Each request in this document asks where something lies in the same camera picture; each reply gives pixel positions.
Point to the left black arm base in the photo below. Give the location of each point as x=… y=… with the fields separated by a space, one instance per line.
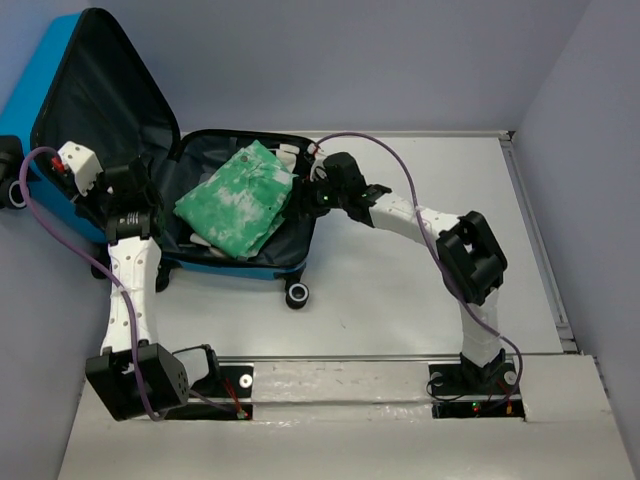
x=228 y=398

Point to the black white striped blanket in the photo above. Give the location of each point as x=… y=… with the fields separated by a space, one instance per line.
x=290 y=155

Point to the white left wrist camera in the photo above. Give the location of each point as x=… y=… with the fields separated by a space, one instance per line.
x=79 y=163

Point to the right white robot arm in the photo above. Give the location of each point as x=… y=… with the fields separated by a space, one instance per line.
x=464 y=249

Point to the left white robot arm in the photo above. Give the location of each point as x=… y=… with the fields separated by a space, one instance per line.
x=133 y=374

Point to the blue hard-shell suitcase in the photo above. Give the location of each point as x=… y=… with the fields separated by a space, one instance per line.
x=86 y=83

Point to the green white garment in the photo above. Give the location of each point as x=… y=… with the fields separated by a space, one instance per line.
x=235 y=200

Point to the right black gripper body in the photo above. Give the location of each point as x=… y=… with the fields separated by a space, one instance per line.
x=321 y=195

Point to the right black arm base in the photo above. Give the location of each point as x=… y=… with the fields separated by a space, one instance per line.
x=455 y=398

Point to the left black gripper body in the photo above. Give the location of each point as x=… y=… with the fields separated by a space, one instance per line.
x=107 y=195

